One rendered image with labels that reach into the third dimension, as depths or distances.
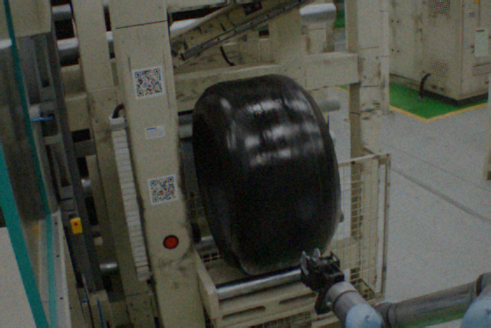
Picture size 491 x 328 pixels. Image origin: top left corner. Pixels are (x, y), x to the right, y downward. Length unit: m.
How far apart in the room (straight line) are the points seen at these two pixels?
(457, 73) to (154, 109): 4.86
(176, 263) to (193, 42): 0.69
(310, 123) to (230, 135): 0.21
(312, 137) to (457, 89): 4.72
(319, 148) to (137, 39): 0.52
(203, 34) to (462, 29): 4.38
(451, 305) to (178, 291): 0.79
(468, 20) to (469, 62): 0.43
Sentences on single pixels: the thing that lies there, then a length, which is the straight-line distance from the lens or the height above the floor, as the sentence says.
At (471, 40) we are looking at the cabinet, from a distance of 6.13.
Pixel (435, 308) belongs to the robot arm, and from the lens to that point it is 1.37.
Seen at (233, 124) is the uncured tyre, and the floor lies 1.39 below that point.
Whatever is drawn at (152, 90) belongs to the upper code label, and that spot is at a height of 1.49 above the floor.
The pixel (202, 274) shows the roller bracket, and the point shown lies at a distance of 1.68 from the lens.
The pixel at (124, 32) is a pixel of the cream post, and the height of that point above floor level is 1.64.
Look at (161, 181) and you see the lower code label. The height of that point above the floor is 1.24.
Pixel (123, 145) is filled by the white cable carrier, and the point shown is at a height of 1.36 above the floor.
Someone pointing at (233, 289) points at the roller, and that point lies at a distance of 1.67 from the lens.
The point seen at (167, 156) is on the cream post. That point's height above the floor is 1.31.
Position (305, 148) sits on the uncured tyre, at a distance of 1.47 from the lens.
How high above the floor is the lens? 1.86
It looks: 23 degrees down
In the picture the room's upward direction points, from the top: 5 degrees counter-clockwise
